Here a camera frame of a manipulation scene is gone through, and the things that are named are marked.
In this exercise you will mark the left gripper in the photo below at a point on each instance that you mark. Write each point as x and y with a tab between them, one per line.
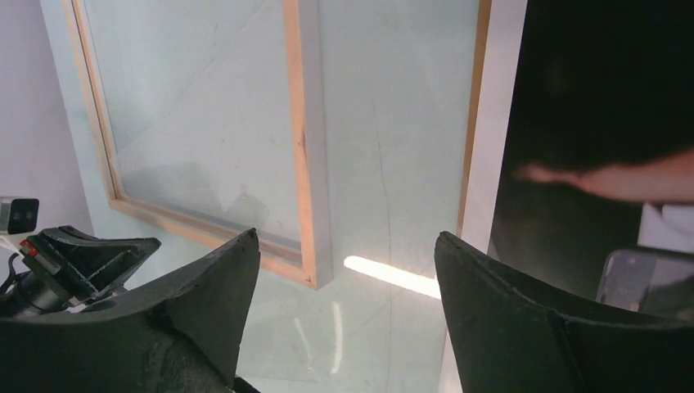
69	268

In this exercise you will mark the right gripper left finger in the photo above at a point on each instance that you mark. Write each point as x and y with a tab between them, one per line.
181	332

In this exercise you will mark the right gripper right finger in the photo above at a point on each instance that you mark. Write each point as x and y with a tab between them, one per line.
511	332

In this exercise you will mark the wooden picture frame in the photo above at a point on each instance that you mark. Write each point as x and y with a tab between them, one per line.
311	263

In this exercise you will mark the printed photo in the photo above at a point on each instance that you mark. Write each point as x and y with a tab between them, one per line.
582	164

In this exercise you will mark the brown backing board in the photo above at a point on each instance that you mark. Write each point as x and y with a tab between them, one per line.
481	36

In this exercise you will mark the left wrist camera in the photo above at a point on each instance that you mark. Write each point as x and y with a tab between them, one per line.
18	215

